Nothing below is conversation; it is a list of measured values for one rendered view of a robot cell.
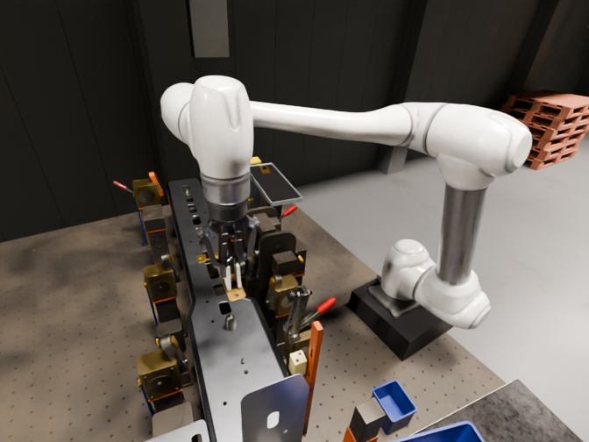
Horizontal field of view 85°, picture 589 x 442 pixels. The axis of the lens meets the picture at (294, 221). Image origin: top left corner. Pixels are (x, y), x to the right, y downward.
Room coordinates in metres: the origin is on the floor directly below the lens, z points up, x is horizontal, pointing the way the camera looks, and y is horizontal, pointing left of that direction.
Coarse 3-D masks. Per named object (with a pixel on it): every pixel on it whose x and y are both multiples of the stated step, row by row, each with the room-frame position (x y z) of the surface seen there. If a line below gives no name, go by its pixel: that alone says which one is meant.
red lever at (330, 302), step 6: (330, 300) 0.62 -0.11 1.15; (336, 300) 0.63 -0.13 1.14; (318, 306) 0.62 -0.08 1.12; (324, 306) 0.61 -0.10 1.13; (330, 306) 0.61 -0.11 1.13; (312, 312) 0.61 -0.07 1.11; (318, 312) 0.60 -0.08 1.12; (306, 318) 0.59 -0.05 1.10; (312, 318) 0.59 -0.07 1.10; (306, 324) 0.59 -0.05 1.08; (288, 330) 0.58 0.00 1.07
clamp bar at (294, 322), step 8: (296, 288) 0.59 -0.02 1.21; (304, 288) 0.59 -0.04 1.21; (288, 296) 0.57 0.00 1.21; (296, 296) 0.57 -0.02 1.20; (304, 296) 0.57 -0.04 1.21; (296, 304) 0.59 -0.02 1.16; (304, 304) 0.57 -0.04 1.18; (296, 312) 0.56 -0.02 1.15; (288, 320) 0.58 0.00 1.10; (296, 320) 0.56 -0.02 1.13; (288, 328) 0.58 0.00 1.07; (296, 328) 0.56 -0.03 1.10
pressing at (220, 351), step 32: (192, 192) 1.43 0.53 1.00; (192, 224) 1.15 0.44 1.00; (192, 256) 0.93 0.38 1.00; (192, 288) 0.78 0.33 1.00; (224, 288) 0.78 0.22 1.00; (192, 320) 0.64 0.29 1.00; (224, 320) 0.65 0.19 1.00; (256, 320) 0.66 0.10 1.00; (192, 352) 0.54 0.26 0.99; (224, 352) 0.54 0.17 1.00; (256, 352) 0.55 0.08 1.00; (224, 384) 0.45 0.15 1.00; (256, 384) 0.46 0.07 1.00; (224, 416) 0.38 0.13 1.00
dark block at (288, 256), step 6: (288, 252) 0.85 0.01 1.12; (276, 258) 0.81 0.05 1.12; (282, 258) 0.82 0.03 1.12; (288, 258) 0.82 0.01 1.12; (294, 258) 0.82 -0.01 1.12; (276, 264) 0.80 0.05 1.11; (282, 264) 0.80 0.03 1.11; (288, 264) 0.81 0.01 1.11; (294, 264) 0.81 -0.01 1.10; (276, 270) 0.79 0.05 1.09; (282, 270) 0.80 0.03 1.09; (288, 270) 0.81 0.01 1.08; (294, 270) 0.82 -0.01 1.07
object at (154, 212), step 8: (144, 208) 1.20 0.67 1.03; (152, 208) 1.21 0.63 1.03; (160, 208) 1.21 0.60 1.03; (144, 216) 1.14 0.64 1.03; (152, 216) 1.14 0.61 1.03; (160, 216) 1.15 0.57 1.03; (152, 224) 1.12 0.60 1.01; (160, 224) 1.13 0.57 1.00; (152, 232) 1.12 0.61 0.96; (160, 232) 1.13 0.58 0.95; (152, 240) 1.12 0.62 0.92; (160, 240) 1.13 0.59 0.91; (152, 248) 1.11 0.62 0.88; (160, 248) 1.13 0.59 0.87; (168, 248) 1.14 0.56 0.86; (160, 256) 1.13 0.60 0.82
